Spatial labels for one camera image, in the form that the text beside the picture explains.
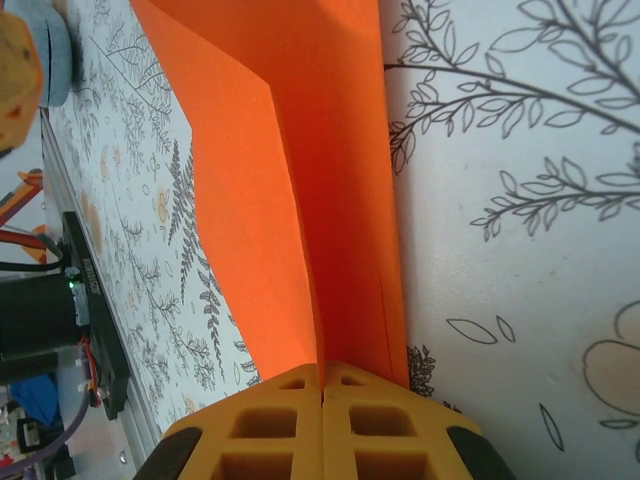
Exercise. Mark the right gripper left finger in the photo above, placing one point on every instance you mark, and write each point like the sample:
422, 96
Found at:
270, 430

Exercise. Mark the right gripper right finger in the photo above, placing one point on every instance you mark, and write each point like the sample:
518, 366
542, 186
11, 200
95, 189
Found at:
380, 430

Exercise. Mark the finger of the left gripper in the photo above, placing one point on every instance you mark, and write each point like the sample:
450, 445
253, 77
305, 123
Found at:
17, 80

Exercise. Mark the orange paper sheet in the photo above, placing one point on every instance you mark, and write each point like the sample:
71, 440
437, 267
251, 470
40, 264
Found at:
280, 200

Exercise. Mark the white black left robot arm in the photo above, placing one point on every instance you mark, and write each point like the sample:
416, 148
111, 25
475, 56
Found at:
30, 320

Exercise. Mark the grey-blue sponge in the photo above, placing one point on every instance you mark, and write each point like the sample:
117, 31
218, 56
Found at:
55, 50

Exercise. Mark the floral printed tablecloth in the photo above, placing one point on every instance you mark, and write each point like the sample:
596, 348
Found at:
500, 250

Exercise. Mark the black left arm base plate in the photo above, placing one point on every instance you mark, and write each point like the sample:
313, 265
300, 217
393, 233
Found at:
95, 300

